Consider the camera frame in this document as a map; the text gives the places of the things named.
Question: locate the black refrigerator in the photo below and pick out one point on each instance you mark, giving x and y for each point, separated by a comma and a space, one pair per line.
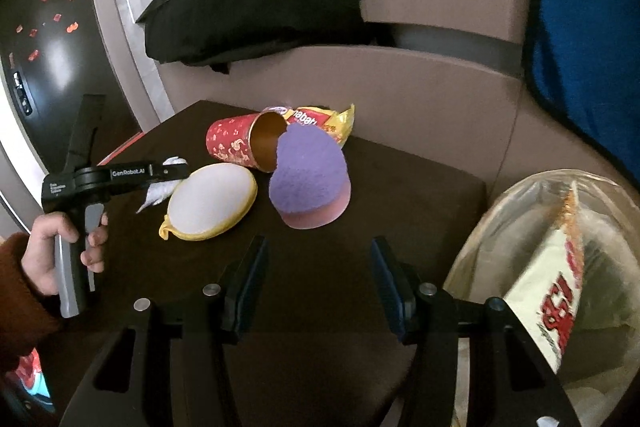
60, 72

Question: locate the red gold-print paper cup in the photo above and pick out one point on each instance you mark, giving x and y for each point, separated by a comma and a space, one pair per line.
232, 142

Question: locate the white bin with plastic liner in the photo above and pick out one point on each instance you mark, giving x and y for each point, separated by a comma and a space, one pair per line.
615, 257

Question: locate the purple pink sponge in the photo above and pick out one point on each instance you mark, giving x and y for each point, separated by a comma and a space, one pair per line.
310, 172

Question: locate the round yellow white sponge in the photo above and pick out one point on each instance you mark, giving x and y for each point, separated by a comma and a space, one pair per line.
210, 199

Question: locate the blue cloth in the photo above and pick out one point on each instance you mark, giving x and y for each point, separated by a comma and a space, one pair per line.
585, 32

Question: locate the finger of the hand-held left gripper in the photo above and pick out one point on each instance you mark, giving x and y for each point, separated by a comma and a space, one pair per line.
175, 172

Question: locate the white snack packet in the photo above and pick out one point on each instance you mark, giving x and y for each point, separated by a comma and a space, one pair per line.
545, 302

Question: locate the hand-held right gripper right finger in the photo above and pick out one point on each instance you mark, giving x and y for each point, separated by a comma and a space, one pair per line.
395, 292

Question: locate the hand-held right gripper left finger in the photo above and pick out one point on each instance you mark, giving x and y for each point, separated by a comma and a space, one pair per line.
247, 287

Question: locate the yellow snack packet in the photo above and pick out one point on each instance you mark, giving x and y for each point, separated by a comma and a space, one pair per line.
325, 122

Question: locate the person's left hand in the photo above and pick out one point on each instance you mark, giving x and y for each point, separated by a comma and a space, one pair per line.
42, 257

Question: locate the person's left forearm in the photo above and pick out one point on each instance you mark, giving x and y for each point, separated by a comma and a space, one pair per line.
20, 317

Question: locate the cluster of fridge magnets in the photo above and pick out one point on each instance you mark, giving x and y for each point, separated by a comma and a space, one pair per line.
72, 27

